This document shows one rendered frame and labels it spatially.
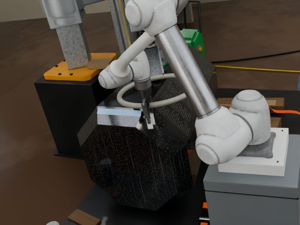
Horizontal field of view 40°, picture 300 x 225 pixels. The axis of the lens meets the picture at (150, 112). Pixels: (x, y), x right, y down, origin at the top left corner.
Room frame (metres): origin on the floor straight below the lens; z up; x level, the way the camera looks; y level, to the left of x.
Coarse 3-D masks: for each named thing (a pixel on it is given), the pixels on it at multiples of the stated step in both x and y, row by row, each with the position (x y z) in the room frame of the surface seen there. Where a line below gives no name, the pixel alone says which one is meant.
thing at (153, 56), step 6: (138, 36) 2.89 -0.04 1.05; (156, 42) 2.74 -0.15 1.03; (150, 48) 2.76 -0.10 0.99; (156, 48) 2.75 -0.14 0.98; (150, 54) 2.69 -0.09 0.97; (156, 54) 2.68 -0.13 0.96; (150, 60) 2.63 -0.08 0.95; (156, 60) 2.61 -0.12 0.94; (150, 66) 2.57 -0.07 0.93; (156, 66) 2.55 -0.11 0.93; (162, 66) 2.47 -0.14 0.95; (150, 72) 2.50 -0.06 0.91; (156, 72) 2.49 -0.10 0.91; (162, 72) 2.41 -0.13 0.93
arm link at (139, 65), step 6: (138, 54) 1.97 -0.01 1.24; (144, 54) 1.98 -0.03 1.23; (132, 60) 1.96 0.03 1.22; (138, 60) 1.95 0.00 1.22; (144, 60) 1.96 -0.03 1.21; (132, 66) 1.93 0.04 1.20; (138, 66) 1.94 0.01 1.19; (144, 66) 1.96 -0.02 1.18; (138, 72) 1.93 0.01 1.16; (144, 72) 1.95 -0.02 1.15; (138, 78) 1.95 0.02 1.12; (144, 78) 1.95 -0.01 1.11
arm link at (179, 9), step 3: (180, 0) 1.60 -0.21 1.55; (183, 0) 1.62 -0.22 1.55; (186, 0) 1.65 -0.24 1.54; (180, 3) 1.61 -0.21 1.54; (183, 3) 1.63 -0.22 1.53; (186, 3) 1.67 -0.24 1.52; (177, 6) 1.60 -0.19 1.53; (180, 6) 1.62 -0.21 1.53; (183, 6) 1.68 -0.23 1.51; (177, 9) 1.62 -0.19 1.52; (180, 9) 1.68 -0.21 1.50; (177, 12) 1.70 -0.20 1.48
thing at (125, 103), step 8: (152, 80) 2.42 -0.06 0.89; (128, 88) 2.33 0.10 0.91; (120, 96) 2.18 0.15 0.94; (176, 96) 1.99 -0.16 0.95; (184, 96) 1.99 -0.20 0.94; (128, 104) 2.04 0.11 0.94; (136, 104) 2.00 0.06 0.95; (152, 104) 1.96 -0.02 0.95; (160, 104) 1.96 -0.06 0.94; (168, 104) 1.96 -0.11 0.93
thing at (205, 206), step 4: (204, 204) 2.09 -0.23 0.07; (204, 208) 2.06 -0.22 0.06; (204, 212) 2.03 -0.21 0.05; (200, 216) 2.02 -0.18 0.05; (204, 216) 2.01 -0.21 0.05; (208, 216) 2.00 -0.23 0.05; (200, 220) 2.00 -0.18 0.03; (204, 220) 1.99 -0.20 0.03; (208, 220) 1.98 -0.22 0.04; (200, 224) 1.97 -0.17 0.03; (204, 224) 1.96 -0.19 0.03; (208, 224) 1.95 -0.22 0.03
